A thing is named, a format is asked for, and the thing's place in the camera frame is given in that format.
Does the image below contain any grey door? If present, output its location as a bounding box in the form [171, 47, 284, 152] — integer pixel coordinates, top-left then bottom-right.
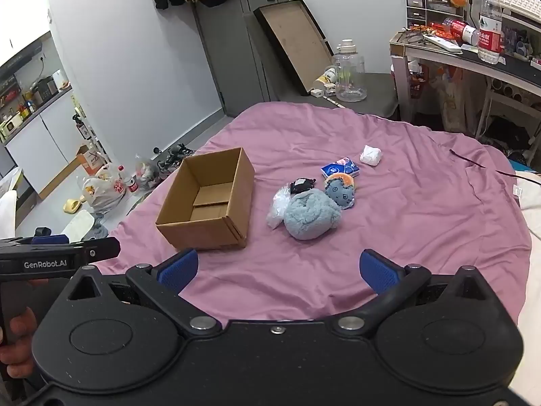
[192, 0, 292, 118]

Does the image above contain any white power strip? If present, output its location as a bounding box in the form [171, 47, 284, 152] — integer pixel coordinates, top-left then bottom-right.
[423, 34, 464, 55]

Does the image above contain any white desk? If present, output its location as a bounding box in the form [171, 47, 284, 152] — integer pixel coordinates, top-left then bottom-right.
[389, 29, 541, 136]

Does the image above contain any burger shaped plush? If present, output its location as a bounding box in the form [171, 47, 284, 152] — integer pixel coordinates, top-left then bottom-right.
[323, 172, 357, 209]

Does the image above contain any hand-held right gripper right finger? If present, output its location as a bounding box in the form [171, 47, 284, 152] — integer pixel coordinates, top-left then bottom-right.
[333, 249, 501, 340]

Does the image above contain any beige tote bag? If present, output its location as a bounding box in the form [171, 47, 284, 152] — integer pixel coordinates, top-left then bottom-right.
[437, 68, 488, 134]

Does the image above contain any red basket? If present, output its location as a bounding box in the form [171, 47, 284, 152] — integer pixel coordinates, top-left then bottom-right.
[407, 61, 430, 100]

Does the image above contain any white drawer organiser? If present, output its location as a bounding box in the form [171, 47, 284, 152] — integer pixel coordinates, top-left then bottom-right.
[404, 0, 466, 31]

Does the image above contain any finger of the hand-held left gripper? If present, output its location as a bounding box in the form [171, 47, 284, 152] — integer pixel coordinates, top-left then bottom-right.
[31, 227, 70, 246]
[63, 237, 121, 260]

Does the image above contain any orange cardboard carton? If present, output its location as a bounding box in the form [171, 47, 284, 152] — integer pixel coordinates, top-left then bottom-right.
[76, 144, 107, 177]

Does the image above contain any black framed brown board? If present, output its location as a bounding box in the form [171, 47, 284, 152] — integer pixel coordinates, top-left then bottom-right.
[253, 0, 335, 96]

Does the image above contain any tall red label water bottle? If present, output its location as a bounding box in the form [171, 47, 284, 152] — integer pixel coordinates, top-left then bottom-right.
[477, 0, 504, 65]

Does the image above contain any brown cardboard box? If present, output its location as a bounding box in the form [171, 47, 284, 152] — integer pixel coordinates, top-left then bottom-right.
[156, 147, 256, 251]

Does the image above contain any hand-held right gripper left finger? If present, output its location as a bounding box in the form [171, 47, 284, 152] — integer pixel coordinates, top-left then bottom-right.
[67, 249, 222, 340]

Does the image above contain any blue tissue pack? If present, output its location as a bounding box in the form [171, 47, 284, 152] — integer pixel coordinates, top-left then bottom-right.
[320, 157, 361, 181]

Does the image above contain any blue fluffy plush ball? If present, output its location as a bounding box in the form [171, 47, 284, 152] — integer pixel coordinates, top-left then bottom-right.
[283, 189, 343, 241]

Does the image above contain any person's left hand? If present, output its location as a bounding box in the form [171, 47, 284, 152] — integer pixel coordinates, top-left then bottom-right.
[0, 307, 38, 379]

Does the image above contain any small black fabric pouch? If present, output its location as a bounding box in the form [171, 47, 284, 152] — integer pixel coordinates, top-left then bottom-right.
[289, 177, 316, 196]

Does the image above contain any white tissue pack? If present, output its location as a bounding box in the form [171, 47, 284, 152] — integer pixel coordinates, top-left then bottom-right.
[359, 144, 382, 167]

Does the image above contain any yellow label bottle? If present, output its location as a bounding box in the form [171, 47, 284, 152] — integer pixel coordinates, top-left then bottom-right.
[313, 66, 338, 90]

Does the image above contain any white bedding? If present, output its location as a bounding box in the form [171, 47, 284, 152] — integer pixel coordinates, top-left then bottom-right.
[507, 173, 541, 349]

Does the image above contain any clear plastic bag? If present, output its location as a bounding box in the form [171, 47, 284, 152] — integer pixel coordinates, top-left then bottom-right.
[266, 186, 293, 229]

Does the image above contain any large clear water jug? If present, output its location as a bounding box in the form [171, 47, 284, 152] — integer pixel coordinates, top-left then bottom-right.
[331, 39, 367, 103]

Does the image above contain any pink bed sheet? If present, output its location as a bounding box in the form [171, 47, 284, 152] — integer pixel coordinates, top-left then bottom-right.
[91, 101, 534, 327]

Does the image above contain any white kitchen cabinet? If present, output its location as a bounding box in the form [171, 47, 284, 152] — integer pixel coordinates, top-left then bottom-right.
[0, 29, 87, 200]

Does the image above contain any white keyboard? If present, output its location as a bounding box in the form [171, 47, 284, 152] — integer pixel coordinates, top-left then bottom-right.
[482, 0, 541, 23]

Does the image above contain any white chair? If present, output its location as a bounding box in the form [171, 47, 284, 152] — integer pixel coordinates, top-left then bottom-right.
[477, 80, 541, 158]

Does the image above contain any lying red label bottle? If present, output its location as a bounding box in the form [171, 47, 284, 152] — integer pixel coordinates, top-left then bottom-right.
[442, 17, 481, 47]

